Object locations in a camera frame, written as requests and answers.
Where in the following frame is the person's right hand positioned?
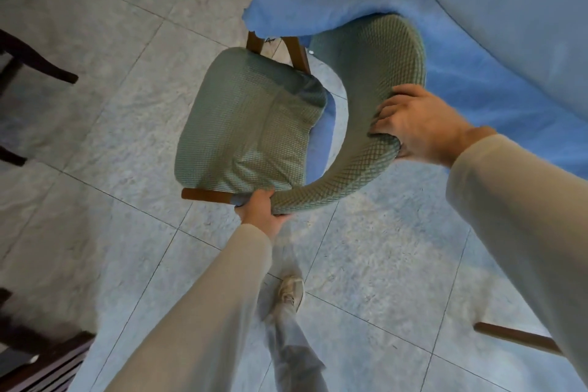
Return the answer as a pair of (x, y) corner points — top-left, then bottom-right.
(369, 83), (475, 168)

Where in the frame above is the person's left hand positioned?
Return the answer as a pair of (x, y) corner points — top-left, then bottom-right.
(234, 189), (293, 239)

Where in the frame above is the green covered wooden chair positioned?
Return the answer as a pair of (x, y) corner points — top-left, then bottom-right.
(175, 13), (427, 216)

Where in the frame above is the person's left forearm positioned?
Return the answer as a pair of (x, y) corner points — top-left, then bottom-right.
(105, 224), (274, 392)

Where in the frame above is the person's right forearm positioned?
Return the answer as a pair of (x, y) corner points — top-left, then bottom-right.
(445, 127), (588, 389)

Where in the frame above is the blue tablecloth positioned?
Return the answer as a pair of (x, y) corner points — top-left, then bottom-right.
(242, 0), (588, 187)

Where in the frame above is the beige sneaker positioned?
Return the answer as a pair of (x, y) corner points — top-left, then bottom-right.
(277, 274), (306, 314)

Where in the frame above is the person's leg in jeans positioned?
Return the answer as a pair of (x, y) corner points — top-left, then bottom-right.
(264, 287), (330, 392)

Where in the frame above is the light blue cloth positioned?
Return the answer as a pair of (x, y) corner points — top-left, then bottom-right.
(396, 0), (588, 122)

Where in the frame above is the brown wooden leg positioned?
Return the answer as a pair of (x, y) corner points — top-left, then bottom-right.
(473, 321), (565, 357)

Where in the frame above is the dark wooden slatted furniture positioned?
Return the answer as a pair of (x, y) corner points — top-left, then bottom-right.
(0, 288), (96, 392)

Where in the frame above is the dark wooden chair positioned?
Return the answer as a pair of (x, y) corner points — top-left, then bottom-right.
(0, 29), (79, 168)

